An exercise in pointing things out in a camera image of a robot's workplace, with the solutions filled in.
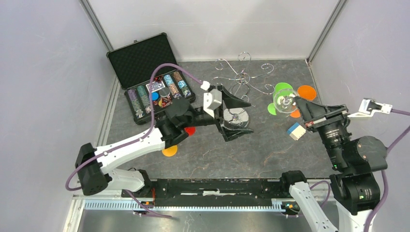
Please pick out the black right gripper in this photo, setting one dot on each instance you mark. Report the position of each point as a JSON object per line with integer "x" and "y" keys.
{"x": 315, "y": 114}

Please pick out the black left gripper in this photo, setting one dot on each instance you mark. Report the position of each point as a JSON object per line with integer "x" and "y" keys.
{"x": 230, "y": 102}

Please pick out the orange plastic wine glass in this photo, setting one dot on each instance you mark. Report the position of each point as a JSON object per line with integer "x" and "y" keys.
{"x": 306, "y": 92}

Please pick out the clear wine glass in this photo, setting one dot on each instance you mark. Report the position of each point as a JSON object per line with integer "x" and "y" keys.
{"x": 286, "y": 103}

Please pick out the green plastic wine glass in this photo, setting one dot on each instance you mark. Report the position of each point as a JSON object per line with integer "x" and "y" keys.
{"x": 280, "y": 89}

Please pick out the red plastic wine glass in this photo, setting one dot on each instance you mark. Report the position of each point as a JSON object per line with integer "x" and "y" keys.
{"x": 190, "y": 130}

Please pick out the yellow plastic wine glass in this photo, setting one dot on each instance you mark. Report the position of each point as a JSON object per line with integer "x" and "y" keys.
{"x": 171, "y": 151}

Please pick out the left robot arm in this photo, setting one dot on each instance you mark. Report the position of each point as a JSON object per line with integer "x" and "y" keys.
{"x": 97, "y": 167}

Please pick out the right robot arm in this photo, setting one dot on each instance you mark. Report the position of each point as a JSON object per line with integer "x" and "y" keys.
{"x": 354, "y": 186}

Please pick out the chrome wine glass rack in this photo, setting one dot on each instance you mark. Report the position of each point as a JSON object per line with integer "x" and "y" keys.
{"x": 241, "y": 87}

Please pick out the blue white toy block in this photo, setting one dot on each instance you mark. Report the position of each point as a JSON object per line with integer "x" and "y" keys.
{"x": 296, "y": 131}

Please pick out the blue round poker chip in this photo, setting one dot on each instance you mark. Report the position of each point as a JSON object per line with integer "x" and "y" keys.
{"x": 155, "y": 96}

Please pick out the black poker chip case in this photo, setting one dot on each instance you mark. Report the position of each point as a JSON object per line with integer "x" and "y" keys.
{"x": 134, "y": 64}

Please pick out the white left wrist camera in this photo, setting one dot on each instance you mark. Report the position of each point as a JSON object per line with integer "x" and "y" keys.
{"x": 212, "y": 101}

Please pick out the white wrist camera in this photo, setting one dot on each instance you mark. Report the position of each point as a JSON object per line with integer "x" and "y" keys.
{"x": 212, "y": 101}
{"x": 369, "y": 107}

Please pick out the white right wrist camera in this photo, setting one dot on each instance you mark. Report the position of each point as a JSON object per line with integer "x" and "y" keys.
{"x": 369, "y": 107}

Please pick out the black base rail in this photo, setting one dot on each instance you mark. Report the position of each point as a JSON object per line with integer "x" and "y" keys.
{"x": 216, "y": 192}

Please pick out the aluminium frame post right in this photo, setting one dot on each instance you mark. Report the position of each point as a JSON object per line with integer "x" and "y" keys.
{"x": 340, "y": 5}

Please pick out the aluminium frame post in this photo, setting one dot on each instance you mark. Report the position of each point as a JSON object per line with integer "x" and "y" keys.
{"x": 340, "y": 5}
{"x": 96, "y": 24}

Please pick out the aluminium frame post left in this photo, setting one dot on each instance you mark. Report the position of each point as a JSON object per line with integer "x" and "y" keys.
{"x": 96, "y": 24}

